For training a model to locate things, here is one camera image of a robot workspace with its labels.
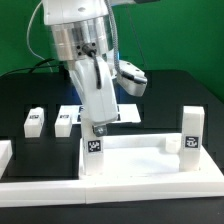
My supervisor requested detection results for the white L-shaped fence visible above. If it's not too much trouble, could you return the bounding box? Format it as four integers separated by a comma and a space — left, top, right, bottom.
0, 181, 224, 207

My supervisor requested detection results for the white desk top tray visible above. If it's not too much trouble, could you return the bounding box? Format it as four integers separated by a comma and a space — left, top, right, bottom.
79, 133, 224, 184

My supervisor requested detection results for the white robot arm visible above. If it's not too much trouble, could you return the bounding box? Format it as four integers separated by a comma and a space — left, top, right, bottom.
42, 0, 154, 137

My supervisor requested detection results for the white marker sheet with tags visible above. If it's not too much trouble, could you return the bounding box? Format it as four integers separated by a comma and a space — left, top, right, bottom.
58, 104, 141, 124

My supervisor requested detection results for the white block left edge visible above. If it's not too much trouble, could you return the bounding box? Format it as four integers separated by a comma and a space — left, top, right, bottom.
0, 140, 12, 178

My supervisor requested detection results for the grey cable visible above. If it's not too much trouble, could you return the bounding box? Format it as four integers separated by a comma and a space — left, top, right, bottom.
25, 0, 53, 73

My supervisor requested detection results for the black cable on table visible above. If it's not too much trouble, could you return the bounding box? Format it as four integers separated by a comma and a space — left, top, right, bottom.
0, 57, 63, 77

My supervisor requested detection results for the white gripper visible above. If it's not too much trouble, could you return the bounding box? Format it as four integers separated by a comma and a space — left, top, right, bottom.
68, 57, 118, 136

